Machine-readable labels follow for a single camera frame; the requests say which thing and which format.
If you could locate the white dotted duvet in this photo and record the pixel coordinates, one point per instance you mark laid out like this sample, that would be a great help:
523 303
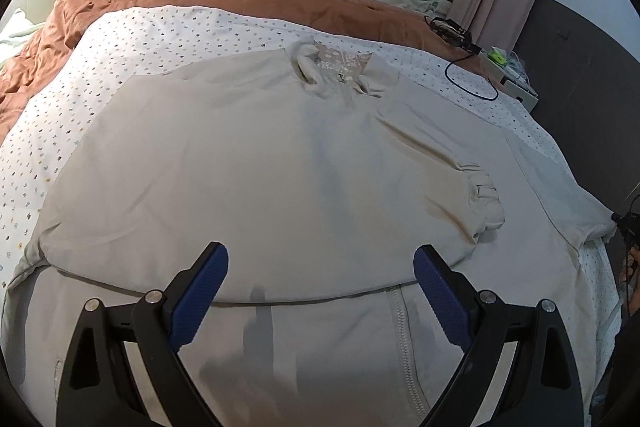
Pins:
150 37

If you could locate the person's right hand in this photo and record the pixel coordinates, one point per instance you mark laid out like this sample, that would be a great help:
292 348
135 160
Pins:
629 269

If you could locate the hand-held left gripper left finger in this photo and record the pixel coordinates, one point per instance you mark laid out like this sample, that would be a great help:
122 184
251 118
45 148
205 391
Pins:
202 287

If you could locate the white crumpled cloth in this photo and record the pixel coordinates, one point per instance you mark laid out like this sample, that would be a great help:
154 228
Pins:
15 29

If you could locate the beige zip jacket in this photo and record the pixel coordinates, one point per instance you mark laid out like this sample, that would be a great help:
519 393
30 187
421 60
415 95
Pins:
250 157

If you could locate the orange-brown quilt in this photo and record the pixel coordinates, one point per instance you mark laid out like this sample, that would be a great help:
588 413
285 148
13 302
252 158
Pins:
100 2

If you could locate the white nightstand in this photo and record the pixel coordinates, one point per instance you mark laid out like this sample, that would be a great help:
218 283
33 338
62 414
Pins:
515 92

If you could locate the green object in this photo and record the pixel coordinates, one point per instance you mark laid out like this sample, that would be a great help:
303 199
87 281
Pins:
496 55

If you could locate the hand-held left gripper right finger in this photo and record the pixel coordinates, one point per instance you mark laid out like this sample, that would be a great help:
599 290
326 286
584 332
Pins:
440 292

